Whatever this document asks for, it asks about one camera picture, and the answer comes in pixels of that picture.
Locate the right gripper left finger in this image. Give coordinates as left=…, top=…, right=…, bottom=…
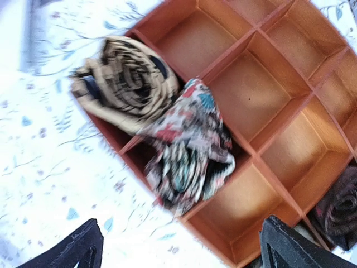
left=18, top=219, right=104, bottom=268

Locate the rolled beige striped tie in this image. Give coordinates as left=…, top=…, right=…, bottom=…
left=71, top=36, right=180, bottom=135

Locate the cream floral paisley tie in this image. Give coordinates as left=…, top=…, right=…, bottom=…
left=137, top=79, right=235, bottom=217

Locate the orange divided organizer tray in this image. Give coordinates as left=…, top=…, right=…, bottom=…
left=86, top=0, right=357, bottom=266

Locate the floral patterned table mat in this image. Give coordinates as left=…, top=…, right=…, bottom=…
left=1, top=1, right=224, bottom=267

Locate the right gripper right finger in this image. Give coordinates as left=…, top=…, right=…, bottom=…
left=259, top=216, right=356, bottom=268

